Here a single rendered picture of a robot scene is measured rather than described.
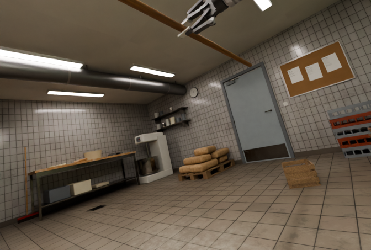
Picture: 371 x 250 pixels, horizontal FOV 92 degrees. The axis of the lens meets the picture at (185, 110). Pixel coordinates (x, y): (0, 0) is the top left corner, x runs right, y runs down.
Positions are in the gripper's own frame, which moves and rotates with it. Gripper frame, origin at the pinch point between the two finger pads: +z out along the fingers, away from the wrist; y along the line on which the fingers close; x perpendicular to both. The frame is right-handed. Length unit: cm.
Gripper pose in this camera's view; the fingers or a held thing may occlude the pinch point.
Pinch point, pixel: (184, 28)
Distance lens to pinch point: 86.7
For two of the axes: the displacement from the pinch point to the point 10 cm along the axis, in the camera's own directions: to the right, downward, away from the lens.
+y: 2.2, 9.5, -2.0
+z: -7.3, 3.0, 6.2
